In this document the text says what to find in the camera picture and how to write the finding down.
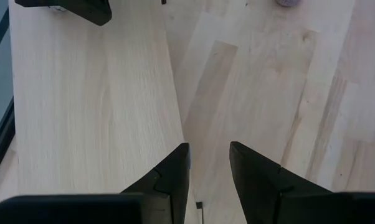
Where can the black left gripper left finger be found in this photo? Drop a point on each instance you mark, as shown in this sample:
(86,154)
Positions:
(162,193)

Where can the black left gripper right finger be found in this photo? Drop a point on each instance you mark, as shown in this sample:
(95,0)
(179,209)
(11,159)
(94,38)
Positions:
(262,193)

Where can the patterned tealight candle holder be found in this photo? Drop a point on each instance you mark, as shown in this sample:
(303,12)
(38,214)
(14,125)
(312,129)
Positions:
(287,2)

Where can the wooden riser shelf, black legs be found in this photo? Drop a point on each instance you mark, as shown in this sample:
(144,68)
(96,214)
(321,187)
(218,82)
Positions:
(81,93)

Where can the black aluminium table frame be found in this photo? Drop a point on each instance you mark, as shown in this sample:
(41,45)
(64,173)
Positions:
(0,146)

